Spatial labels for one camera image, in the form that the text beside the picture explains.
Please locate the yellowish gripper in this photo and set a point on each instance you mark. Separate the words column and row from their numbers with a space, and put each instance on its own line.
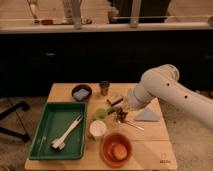
column 125, row 106

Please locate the bunch of dark grapes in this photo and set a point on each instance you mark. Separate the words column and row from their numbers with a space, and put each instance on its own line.
column 120, row 115

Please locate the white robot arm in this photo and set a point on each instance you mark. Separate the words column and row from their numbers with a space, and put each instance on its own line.
column 162, row 82

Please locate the small metal cup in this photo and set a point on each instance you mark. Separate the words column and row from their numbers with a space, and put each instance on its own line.
column 104, row 87

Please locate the white round cup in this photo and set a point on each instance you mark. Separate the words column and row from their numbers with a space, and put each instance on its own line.
column 97, row 129

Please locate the black and silver block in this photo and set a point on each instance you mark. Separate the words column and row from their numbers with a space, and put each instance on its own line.
column 115, row 100

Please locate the silver metal fork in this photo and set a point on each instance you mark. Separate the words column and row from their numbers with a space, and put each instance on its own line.
column 131, row 124

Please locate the blue folded cloth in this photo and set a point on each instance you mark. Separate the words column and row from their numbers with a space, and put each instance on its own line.
column 147, row 115

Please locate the green measuring spoon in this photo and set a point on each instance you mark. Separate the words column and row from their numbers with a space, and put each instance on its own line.
column 102, row 113

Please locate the orange plastic bowl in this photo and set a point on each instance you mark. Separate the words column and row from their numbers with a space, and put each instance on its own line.
column 106, row 146

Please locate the dark purple bowl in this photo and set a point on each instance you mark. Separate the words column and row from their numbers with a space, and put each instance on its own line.
column 82, row 86

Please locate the blue sponge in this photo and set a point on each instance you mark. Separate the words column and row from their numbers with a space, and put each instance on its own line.
column 81, row 94

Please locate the orange fruit in bowl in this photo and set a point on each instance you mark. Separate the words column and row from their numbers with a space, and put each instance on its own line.
column 119, row 151

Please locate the wooden table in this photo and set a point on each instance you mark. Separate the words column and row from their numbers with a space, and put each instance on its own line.
column 152, row 149

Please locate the green plastic tray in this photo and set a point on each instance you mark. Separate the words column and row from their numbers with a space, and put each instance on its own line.
column 55, row 119

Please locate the white dish brush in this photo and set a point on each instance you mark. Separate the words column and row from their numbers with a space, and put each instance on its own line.
column 59, row 143

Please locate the black chair base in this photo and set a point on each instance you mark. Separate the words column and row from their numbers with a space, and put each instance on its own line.
column 11, row 123

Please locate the red dish on counter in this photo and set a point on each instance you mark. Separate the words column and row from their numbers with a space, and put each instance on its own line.
column 47, row 22

